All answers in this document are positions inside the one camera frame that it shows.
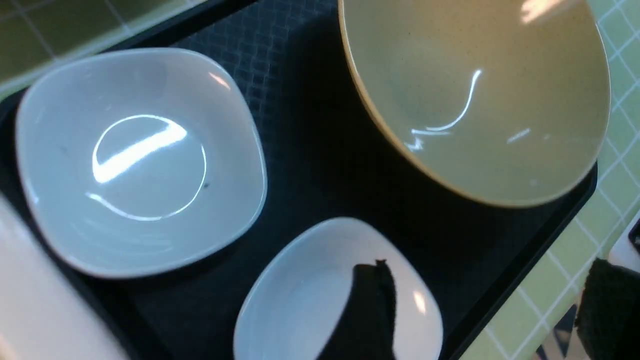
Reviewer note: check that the tan noodle bowl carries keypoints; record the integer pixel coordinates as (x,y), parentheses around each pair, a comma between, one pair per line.
(504,102)

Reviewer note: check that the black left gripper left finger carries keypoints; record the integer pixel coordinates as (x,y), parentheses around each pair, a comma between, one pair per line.
(366,327)

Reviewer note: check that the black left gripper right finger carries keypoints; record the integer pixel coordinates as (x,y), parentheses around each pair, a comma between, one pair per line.
(608,318)

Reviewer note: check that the white square dish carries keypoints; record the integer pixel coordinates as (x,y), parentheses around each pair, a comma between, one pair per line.
(139,162)
(296,302)

